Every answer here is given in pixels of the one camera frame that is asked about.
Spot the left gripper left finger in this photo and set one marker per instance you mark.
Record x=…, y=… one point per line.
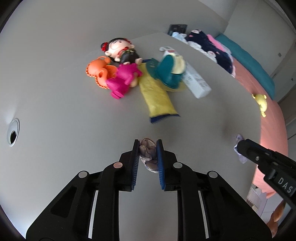
x=128, y=171

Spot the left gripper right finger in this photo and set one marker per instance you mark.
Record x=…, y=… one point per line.
x=166, y=161

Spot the grey patterned cloth flower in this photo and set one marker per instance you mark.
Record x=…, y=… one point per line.
x=148, y=154

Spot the orange carrot pumpkin toy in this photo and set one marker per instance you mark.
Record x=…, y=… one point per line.
x=101, y=70

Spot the red-bun doll figure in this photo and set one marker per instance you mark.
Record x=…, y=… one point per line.
x=121, y=50

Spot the pink bed sheet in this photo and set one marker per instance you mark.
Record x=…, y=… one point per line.
x=273, y=129

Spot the brown capybara plush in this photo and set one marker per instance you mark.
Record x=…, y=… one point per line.
x=275, y=217

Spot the yellow tissue pack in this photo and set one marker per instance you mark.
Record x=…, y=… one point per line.
x=156, y=98

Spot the yellow plush duck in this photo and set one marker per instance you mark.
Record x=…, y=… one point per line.
x=261, y=100

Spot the white thermometer box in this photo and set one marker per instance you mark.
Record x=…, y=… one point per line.
x=191, y=78

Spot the pink plastic toy figure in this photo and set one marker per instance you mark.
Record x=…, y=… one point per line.
x=125, y=75

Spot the teal pillow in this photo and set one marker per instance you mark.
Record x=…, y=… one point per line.
x=249, y=63

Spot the navy patterned blanket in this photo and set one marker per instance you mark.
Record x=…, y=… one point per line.
x=201, y=38

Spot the pink folded clothes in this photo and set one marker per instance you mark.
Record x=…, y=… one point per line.
x=223, y=56

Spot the desk cable grommet hole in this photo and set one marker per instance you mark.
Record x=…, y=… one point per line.
x=13, y=131

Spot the black wall socket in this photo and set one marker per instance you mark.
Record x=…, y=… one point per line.
x=179, y=28

